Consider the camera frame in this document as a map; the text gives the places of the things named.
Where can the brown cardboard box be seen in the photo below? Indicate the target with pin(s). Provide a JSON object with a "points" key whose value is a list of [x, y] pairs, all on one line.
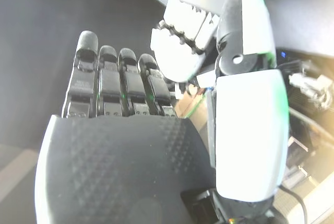
{"points": [[190, 109]]}

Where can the white grey gadget with connector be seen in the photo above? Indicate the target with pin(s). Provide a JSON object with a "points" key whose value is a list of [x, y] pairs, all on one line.
{"points": [[308, 85]]}

